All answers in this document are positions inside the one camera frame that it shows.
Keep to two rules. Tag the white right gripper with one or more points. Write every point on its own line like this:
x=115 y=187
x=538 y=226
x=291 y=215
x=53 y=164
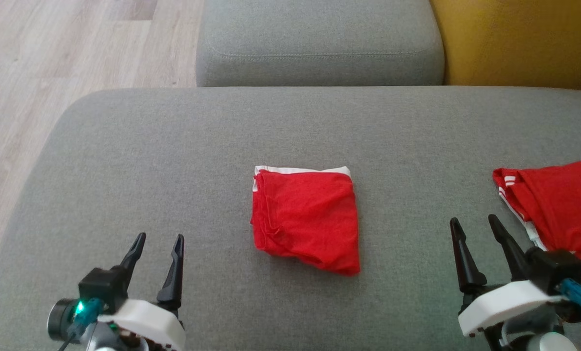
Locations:
x=505 y=304

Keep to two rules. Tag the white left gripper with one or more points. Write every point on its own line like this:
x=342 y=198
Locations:
x=149 y=324

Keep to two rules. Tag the red jersey with white trim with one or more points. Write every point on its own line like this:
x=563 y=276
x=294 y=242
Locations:
x=558 y=204

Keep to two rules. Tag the red shorts with white stripes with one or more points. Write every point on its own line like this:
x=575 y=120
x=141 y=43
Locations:
x=305 y=219

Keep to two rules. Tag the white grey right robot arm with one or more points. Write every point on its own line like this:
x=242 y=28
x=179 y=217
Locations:
x=549 y=341

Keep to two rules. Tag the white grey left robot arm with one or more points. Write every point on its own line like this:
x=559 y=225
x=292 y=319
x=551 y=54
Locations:
x=103 y=341

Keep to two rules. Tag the large grey sofa chaise seat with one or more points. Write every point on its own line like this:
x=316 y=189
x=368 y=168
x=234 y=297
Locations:
x=173 y=161

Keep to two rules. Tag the big yellow sofa back cushion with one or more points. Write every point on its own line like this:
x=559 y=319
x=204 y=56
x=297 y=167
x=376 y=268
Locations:
x=519 y=39

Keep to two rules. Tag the grey sofa seat cushion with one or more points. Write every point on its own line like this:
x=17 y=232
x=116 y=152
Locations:
x=319 y=44

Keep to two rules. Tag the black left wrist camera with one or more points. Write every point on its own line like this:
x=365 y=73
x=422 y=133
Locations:
x=103 y=290

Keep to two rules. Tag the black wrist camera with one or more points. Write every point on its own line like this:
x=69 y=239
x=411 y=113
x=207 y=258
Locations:
x=103 y=290
x=556 y=270

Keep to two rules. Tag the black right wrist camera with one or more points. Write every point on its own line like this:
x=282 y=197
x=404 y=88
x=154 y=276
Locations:
x=556 y=270

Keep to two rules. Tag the teal left camera plug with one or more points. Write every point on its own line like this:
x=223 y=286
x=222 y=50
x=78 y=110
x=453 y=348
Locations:
x=87 y=314

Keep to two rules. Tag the teal camera plug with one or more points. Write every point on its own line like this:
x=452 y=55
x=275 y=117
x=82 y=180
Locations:
x=87 y=314
x=580 y=295

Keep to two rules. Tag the teal right camera plug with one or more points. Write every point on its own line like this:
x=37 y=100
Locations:
x=580 y=295

